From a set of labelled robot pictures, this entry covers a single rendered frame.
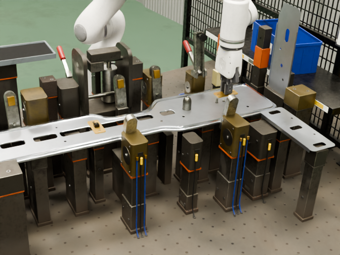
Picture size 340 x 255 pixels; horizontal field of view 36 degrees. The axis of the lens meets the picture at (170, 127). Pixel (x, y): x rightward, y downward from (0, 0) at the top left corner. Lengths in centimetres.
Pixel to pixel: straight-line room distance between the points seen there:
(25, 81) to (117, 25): 238
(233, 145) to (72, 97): 58
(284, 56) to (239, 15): 35
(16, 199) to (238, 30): 86
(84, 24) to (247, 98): 69
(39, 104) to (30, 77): 278
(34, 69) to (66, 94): 289
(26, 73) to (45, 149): 302
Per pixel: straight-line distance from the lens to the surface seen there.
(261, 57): 218
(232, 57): 178
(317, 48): 220
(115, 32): 222
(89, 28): 213
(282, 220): 191
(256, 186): 195
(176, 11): 589
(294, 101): 197
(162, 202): 192
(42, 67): 476
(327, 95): 206
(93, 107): 197
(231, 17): 175
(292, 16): 197
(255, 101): 199
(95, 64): 185
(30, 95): 182
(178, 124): 179
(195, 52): 200
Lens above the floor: 188
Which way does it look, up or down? 30 degrees down
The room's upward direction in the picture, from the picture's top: 3 degrees clockwise
